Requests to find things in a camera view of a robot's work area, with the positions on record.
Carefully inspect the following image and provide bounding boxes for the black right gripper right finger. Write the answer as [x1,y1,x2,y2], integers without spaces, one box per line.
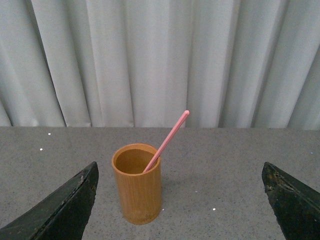
[261,162,320,240]

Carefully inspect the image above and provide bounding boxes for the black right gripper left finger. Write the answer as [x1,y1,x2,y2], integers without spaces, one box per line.
[0,161,99,240]

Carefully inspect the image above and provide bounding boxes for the pink chopstick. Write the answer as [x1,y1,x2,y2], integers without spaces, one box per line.
[143,110,190,173]

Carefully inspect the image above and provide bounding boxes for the bamboo chopstick holder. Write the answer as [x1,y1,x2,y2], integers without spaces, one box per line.
[111,143,162,225]

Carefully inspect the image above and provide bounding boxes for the white pleated curtain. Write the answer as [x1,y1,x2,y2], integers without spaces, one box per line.
[0,0,320,130]

